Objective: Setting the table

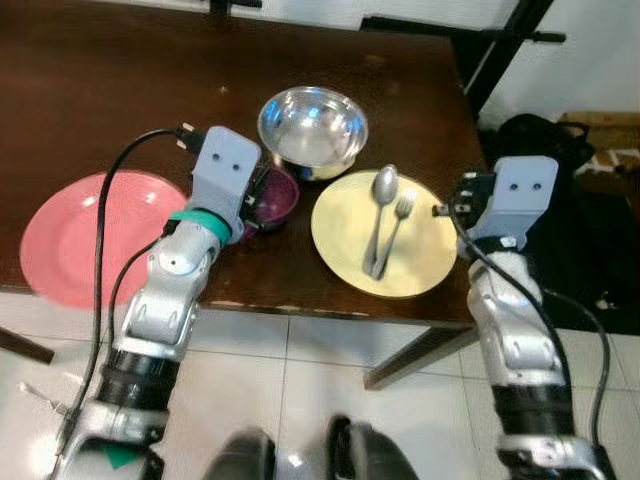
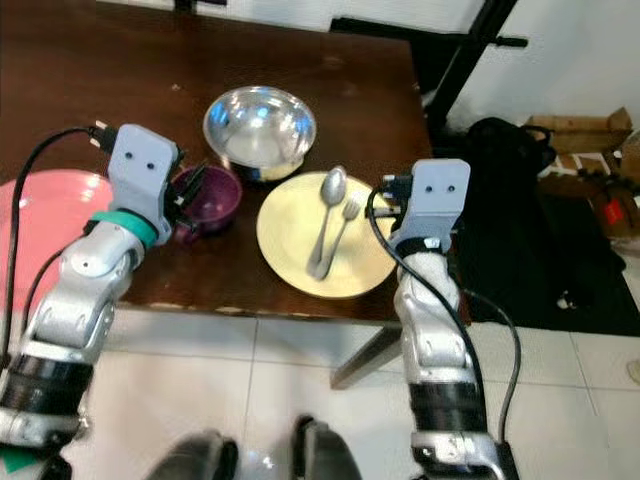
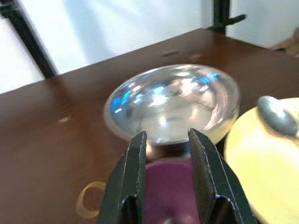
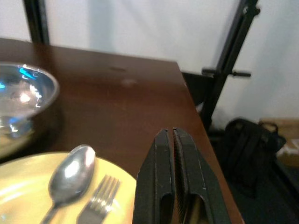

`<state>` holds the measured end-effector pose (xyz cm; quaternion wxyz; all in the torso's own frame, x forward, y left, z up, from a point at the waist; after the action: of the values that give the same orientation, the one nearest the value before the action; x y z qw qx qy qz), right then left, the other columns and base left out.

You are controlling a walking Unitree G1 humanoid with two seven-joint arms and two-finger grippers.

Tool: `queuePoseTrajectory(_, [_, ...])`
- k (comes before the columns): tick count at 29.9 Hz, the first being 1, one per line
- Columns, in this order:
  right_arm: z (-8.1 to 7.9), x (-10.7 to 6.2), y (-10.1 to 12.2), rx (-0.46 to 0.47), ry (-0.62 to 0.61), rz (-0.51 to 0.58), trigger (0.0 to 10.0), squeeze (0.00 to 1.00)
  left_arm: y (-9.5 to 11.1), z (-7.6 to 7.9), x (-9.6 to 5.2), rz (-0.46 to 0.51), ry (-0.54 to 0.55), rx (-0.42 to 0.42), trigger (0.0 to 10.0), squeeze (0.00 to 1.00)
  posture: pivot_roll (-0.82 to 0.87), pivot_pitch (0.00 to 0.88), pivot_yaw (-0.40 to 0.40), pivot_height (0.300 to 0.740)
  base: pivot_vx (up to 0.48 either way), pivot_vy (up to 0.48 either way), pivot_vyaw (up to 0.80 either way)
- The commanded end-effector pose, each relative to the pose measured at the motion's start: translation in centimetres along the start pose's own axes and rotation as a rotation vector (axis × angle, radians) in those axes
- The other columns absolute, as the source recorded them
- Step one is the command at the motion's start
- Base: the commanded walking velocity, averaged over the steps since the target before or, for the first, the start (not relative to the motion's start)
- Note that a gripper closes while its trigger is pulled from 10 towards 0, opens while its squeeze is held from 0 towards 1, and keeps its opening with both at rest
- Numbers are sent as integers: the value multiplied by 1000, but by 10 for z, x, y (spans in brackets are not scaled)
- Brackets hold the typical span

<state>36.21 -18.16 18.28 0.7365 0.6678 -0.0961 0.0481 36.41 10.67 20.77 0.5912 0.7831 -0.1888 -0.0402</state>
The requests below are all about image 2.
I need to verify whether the purple cup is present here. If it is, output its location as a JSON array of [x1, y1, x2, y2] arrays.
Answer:
[[172, 165, 244, 244]]

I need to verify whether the steel fork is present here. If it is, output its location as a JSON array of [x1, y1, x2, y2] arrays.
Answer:
[[317, 198, 364, 282]]

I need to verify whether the steel spoon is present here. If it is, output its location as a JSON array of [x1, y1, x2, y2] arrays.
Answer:
[[308, 166, 350, 278]]

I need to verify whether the steel bowl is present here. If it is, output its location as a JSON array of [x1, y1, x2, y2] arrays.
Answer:
[[203, 85, 318, 183]]

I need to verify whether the yellow plate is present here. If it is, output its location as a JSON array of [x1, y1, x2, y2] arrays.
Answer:
[[256, 170, 402, 299]]

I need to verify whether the pink plate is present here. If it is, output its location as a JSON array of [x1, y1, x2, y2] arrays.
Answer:
[[0, 169, 113, 303]]

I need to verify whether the black bag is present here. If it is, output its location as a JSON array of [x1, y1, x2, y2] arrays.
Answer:
[[445, 117, 640, 337]]

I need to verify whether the dark wooden table leg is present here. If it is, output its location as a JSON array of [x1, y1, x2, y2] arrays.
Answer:
[[329, 325, 407, 391]]

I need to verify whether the cardboard box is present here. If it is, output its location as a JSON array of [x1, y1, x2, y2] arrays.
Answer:
[[524, 107, 637, 157]]

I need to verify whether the black right robot leg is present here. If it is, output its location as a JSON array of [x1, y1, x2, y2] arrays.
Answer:
[[294, 414, 377, 480]]

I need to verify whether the black robot leg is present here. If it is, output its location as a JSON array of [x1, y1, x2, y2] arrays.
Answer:
[[144, 429, 240, 480], [294, 414, 377, 480]]

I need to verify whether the black left robot leg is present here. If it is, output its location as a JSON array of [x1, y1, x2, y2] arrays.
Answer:
[[144, 429, 240, 480]]

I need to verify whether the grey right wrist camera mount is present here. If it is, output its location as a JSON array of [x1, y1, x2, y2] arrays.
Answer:
[[398, 158, 472, 243]]

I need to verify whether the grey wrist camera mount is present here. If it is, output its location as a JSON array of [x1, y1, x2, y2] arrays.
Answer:
[[107, 123, 184, 225], [398, 158, 472, 243]]

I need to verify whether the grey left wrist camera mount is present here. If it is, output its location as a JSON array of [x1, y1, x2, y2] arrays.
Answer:
[[107, 123, 184, 225]]

